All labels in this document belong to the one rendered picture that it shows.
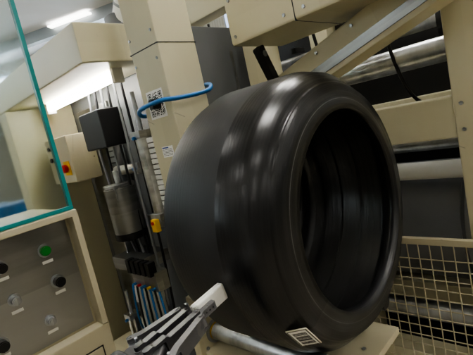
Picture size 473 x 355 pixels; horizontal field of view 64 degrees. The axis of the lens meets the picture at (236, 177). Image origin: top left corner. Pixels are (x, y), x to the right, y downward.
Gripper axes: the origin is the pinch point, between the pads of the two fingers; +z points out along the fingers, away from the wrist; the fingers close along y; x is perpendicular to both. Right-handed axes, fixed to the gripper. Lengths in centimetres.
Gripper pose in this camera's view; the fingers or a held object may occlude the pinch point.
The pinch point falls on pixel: (209, 301)
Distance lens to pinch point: 69.8
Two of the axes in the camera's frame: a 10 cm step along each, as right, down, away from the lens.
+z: 6.3, -3.9, 6.7
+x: 3.1, 9.2, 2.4
